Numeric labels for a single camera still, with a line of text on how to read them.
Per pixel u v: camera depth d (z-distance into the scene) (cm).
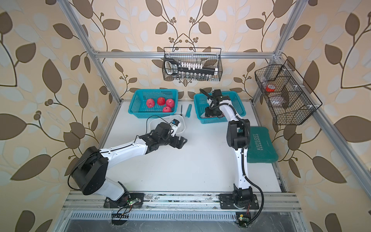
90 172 44
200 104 109
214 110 91
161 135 67
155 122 100
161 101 115
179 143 77
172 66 84
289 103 75
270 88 81
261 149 88
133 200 74
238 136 63
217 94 85
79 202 76
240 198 64
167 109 108
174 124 77
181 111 115
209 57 91
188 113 112
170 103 112
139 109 115
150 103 112
